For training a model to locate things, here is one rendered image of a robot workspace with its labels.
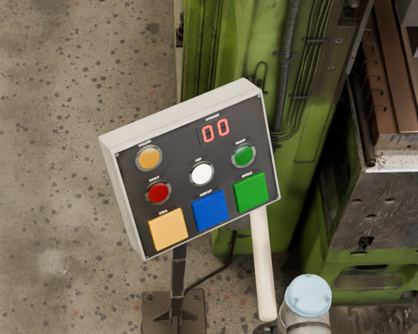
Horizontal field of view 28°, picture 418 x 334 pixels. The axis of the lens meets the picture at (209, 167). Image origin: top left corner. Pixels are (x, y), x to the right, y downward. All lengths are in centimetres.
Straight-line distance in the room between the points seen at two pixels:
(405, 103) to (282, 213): 70
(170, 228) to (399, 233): 80
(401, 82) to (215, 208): 58
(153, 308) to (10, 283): 48
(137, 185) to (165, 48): 167
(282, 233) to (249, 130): 101
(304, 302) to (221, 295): 139
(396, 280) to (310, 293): 133
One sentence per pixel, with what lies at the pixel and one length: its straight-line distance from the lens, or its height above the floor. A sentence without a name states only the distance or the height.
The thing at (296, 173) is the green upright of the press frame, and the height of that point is 56.
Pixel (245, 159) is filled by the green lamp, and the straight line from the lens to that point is 176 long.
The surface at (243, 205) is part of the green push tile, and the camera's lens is 181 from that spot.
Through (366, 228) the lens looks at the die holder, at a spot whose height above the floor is 60.
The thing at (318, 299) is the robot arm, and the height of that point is 129.
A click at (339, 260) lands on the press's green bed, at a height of 39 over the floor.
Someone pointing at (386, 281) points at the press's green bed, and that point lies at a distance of 272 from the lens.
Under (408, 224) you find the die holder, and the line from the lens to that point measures 229.
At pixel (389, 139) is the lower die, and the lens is 200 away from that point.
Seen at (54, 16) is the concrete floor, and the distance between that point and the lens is 341.
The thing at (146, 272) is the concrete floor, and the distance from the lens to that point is 281.
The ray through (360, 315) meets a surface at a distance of 283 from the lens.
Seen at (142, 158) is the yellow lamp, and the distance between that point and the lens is 165.
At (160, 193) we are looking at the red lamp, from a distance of 170.
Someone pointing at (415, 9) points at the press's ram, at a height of 142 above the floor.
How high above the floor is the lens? 258
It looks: 59 degrees down
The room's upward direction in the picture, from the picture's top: 6 degrees clockwise
